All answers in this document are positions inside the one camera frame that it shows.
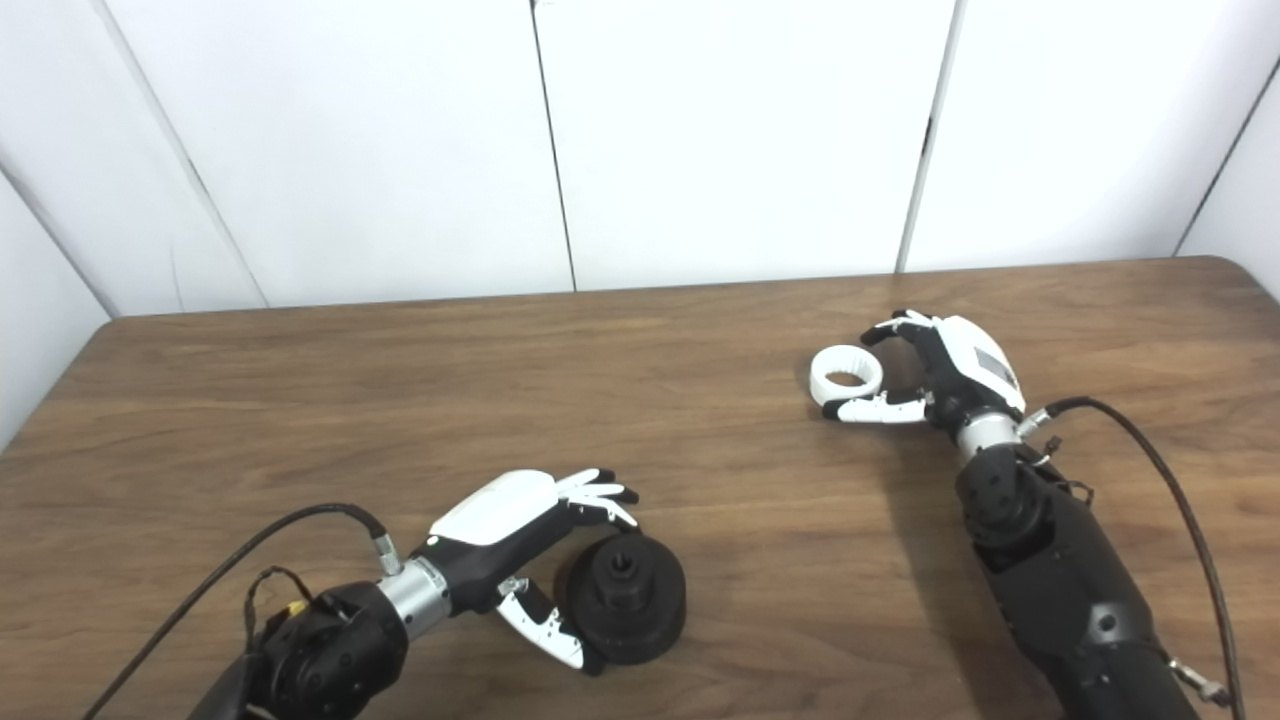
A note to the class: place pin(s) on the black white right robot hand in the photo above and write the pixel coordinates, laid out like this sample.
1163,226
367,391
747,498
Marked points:
965,365

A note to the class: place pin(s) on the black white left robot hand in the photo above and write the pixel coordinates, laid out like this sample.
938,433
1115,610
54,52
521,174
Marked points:
495,510

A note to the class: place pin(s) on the round black plastic part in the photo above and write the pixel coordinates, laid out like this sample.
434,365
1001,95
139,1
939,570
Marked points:
640,620

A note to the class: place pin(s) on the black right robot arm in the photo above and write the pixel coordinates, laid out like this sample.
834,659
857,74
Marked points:
1060,580

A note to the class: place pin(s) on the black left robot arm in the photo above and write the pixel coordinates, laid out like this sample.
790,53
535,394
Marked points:
340,655

